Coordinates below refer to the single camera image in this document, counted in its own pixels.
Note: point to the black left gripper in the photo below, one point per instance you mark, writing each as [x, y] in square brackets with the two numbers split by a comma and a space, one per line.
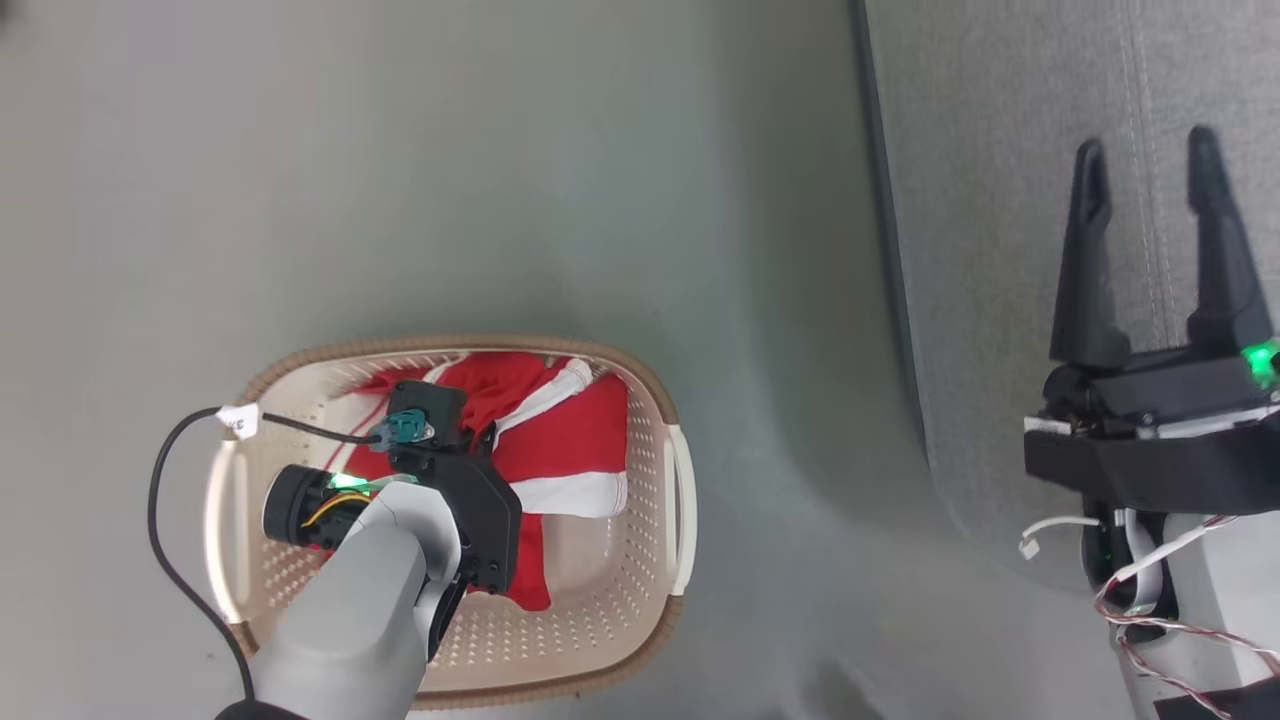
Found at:
[488, 520]

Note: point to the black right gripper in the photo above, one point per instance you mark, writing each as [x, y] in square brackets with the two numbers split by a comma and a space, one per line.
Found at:
[1170, 460]

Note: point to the red and white clothing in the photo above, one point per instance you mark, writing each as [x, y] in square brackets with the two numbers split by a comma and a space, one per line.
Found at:
[575, 440]

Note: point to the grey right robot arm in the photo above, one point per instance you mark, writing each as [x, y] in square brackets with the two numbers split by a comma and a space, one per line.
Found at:
[1220, 580]

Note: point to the cream perforated laundry basket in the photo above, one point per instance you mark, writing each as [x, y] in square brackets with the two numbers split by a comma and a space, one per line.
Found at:
[600, 570]

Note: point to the grey fabric sofa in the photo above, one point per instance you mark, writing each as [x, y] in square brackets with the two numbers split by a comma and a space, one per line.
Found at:
[980, 250]

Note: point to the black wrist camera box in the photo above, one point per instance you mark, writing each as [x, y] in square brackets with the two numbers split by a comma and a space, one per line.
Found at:
[430, 405]

